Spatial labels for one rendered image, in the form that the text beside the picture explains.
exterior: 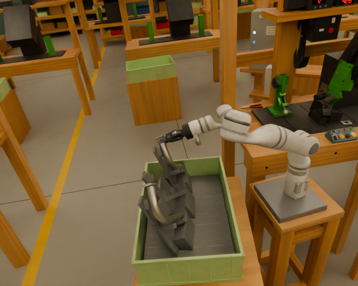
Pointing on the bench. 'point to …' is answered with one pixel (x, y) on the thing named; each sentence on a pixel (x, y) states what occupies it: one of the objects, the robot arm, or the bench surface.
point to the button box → (340, 135)
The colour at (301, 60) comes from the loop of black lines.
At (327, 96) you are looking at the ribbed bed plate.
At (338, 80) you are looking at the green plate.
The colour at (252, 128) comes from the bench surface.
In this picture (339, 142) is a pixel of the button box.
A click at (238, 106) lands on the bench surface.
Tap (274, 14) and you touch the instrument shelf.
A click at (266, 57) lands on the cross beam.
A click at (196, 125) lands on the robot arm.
